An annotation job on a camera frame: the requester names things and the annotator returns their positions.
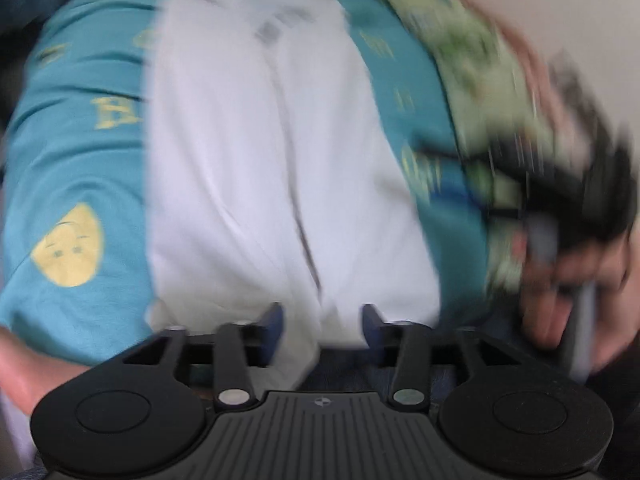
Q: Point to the white t-shirt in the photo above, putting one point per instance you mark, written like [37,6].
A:
[269,179]

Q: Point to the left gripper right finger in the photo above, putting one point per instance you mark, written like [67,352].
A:
[427,365]

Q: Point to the green cartoon fleece blanket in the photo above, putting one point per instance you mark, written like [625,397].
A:
[487,96]

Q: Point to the person's left hand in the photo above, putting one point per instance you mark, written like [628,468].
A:
[27,376]

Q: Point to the teal smiley bed sheet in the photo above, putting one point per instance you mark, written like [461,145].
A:
[76,283]

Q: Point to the person's right hand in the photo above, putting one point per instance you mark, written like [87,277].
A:
[546,297]

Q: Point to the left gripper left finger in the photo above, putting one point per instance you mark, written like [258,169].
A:
[232,351]

